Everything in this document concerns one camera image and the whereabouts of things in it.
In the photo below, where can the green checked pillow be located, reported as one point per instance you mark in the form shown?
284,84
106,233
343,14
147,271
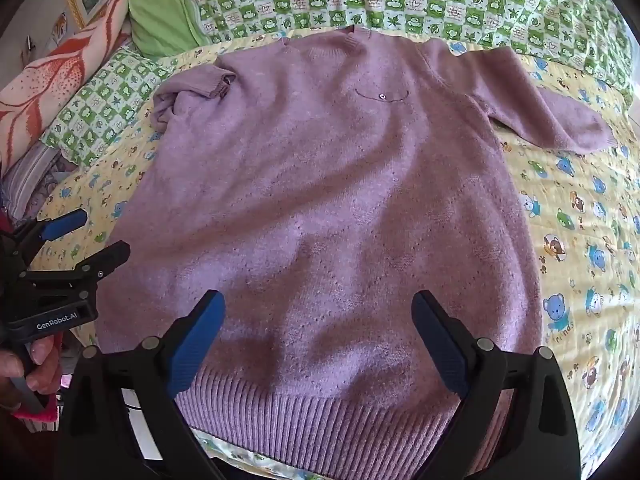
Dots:
107,105

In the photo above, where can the yellow bear print bed sheet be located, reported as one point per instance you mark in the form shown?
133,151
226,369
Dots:
575,210

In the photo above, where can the pink cloth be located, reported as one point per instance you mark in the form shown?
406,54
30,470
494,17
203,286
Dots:
35,417

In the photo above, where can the striped grey cloth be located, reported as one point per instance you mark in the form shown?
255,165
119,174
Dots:
35,180

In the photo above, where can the purple knit sweater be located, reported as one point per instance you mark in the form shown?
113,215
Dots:
320,185

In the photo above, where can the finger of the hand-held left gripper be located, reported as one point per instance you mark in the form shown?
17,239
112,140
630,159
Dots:
95,262
62,224

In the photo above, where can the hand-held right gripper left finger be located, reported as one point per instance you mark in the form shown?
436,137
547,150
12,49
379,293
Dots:
194,347

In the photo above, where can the person's left hand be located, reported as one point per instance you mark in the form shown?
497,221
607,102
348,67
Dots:
44,362

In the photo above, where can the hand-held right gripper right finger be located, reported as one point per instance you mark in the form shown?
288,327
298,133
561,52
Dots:
441,347

